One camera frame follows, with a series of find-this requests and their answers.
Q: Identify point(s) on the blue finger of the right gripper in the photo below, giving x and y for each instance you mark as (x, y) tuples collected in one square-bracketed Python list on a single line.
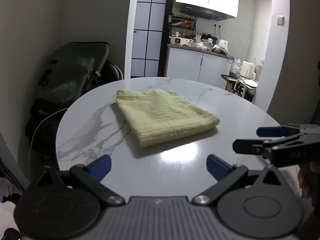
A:
[(252, 147), (277, 131)]

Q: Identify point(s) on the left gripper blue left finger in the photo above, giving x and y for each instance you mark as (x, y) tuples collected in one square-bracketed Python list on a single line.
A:
[(99, 168)]

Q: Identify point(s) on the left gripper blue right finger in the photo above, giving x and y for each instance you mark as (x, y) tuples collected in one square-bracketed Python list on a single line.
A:
[(217, 167)]

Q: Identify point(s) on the yellow waffle towel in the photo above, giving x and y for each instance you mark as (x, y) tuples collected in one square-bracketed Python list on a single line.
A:
[(160, 116)]

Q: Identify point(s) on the white electric kettle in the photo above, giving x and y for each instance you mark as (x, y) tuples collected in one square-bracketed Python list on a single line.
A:
[(223, 44)]

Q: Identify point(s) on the black bag on chair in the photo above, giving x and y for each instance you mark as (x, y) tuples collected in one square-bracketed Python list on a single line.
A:
[(73, 70)]

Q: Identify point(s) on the white kitchen base cabinet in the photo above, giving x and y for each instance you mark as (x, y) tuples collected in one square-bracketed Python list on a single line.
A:
[(197, 65)]

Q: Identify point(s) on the black spice rack shelf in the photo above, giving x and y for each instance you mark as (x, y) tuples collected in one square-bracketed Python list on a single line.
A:
[(183, 26)]

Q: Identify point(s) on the black range hood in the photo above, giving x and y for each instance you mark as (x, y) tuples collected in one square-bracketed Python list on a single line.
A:
[(203, 13)]

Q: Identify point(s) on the black framed glass door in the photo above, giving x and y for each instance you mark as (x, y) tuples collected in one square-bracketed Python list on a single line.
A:
[(150, 38)]

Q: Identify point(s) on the wall light switch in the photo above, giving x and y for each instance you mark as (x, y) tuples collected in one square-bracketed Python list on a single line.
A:
[(280, 20)]

